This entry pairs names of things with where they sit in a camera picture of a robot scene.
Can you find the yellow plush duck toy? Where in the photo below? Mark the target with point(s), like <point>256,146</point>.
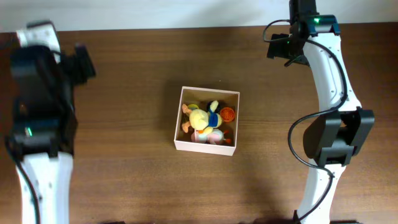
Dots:
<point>200,120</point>

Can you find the black round puck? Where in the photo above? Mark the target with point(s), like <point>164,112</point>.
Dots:
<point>213,107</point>

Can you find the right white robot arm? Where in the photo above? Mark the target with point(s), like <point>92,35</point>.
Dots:
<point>327,140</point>

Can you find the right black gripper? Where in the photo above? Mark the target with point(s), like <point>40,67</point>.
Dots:
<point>277,49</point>

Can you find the white cardboard box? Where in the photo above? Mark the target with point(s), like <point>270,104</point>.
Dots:
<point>200,96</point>

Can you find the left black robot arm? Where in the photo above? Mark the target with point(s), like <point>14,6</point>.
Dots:
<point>41,141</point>

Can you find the orange round cage ball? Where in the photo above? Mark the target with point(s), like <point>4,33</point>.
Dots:
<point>227,114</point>

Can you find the white duck pink hat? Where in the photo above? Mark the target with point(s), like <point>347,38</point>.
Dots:
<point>215,137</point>

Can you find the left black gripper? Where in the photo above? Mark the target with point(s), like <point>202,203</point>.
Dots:
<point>83,63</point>

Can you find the yellow rattle drum toy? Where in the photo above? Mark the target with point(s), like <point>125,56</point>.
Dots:
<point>193,106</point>

